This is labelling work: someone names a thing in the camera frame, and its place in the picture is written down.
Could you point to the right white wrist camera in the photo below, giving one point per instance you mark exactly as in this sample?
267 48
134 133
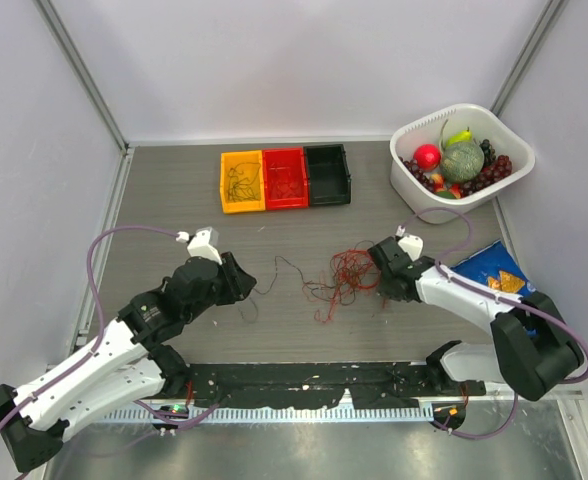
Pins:
410 244

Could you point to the red plastic bin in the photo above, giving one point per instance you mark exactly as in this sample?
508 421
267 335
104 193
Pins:
285 179

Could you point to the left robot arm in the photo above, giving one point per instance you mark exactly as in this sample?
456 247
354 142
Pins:
128 361

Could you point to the small peach fruit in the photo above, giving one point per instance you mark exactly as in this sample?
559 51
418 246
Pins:
443 189

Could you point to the dark red grape bunch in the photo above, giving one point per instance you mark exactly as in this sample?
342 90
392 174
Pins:
501 168

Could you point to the blue Doritos chip bag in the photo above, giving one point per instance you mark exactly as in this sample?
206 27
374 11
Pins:
494 267

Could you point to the red apple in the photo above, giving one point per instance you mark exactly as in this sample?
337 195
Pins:
427 157

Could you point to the yellow plastic bin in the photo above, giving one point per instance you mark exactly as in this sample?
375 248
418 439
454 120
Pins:
242 182

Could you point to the black plastic bin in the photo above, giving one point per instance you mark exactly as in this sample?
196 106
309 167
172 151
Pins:
329 179

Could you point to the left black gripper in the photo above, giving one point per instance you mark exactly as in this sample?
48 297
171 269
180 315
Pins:
238 282

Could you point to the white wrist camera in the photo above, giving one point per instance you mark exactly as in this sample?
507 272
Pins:
201 244
410 244

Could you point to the yellow-green pear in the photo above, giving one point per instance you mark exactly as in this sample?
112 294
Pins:
461 136

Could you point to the white plastic basket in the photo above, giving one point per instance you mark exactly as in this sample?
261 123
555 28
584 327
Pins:
450 120

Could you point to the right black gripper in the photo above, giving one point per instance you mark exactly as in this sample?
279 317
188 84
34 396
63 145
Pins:
383 289

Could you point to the white slotted cable duct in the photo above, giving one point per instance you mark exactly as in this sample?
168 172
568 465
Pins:
343 413

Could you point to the green melon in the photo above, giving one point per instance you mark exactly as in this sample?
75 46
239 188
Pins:
461 162

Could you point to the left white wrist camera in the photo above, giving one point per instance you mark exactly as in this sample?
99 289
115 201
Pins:
201 244

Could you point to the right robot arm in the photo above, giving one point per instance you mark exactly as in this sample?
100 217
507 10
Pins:
531 349

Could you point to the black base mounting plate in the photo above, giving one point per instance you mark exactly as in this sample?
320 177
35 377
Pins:
313 386

